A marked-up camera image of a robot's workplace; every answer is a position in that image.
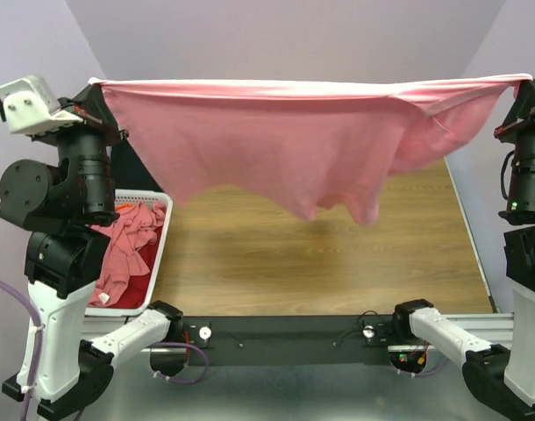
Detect folded black t shirt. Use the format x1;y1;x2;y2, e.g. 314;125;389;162
111;140;162;192

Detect salmon t shirt in basket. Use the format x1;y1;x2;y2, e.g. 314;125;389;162
89;202;167;309

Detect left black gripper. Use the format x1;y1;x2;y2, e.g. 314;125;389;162
35;81;131;216

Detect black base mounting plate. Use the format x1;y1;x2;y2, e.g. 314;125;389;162
179;310;417;367

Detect pink t shirt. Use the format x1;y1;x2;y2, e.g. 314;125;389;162
91;74;531;225

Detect white plastic laundry basket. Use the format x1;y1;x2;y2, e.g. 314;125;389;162
85;189;173;318

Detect red t shirt in basket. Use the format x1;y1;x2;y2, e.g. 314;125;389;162
113;202;166;309

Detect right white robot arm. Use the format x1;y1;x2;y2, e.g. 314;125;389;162
390;80;535;420

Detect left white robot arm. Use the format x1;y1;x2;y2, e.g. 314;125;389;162
0;75;183;420

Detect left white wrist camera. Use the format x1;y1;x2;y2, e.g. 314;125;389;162
0;75;83;136

